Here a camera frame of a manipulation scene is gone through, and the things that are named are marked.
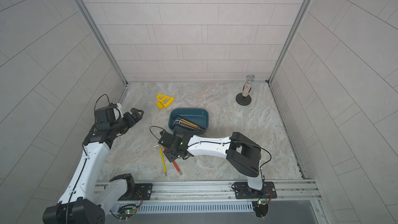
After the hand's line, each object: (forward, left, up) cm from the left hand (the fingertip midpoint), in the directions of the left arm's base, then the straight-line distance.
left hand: (141, 113), depth 79 cm
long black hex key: (+5, -24, -16) cm, 30 cm away
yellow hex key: (-17, -11, -17) cm, 26 cm away
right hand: (-16, -15, -15) cm, 26 cm away
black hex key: (+5, -24, -16) cm, 29 cm away
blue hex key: (+2, -22, -16) cm, 28 cm away
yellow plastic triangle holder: (+21, -6, -16) cm, 27 cm away
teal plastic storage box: (+9, -30, -17) cm, 36 cm away
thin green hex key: (+3, -24, -16) cm, 29 cm away
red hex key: (-21, -18, -17) cm, 33 cm away
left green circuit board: (-40, +1, -16) cm, 43 cm away
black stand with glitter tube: (+22, -60, -14) cm, 66 cm away
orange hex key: (+2, -24, -16) cm, 29 cm away
